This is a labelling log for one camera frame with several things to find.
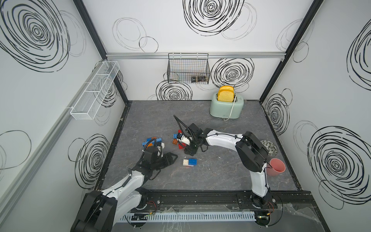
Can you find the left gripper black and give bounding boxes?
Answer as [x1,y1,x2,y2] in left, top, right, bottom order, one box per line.
[151,152,178,171]

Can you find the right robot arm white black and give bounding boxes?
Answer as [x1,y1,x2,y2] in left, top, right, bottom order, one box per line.
[177,123,270,208]

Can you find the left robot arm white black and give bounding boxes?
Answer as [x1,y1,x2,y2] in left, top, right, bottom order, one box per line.
[70,145,178,232]

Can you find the mint green toaster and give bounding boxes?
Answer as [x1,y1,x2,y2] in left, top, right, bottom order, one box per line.
[210,93,244,119]

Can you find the yellow toast slice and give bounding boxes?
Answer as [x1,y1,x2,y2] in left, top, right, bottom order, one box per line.
[217,86,235,102]

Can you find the patterned ceramic bowl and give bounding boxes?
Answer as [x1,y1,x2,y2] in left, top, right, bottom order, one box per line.
[261,140,278,157]

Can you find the pink plastic cup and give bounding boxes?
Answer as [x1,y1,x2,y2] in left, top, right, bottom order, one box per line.
[266,158,286,177]

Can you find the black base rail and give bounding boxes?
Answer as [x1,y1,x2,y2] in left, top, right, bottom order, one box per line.
[143,189,315,210]

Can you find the white toaster cable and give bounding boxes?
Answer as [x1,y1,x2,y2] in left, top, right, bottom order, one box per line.
[224,93,238,121]

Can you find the white cable duct strip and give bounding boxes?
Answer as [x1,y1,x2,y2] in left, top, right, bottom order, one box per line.
[118,212,256,223]

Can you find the black wire wall basket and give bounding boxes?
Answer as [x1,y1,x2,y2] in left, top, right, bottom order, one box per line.
[166,58,211,85]

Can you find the white wire wall shelf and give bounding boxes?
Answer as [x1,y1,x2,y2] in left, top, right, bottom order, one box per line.
[70,61,119,120]

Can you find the grey wall rail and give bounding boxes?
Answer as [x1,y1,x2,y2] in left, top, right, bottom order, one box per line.
[106,52,286,60]

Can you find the black corner frame post left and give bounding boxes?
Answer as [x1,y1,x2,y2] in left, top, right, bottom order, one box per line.
[73,0,129,105]

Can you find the black corner frame post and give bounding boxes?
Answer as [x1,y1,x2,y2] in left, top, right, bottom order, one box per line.
[73,0,129,105]
[259,0,324,104]

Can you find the black corner frame post right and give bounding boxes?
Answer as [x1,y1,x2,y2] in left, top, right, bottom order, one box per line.
[259,0,324,104]

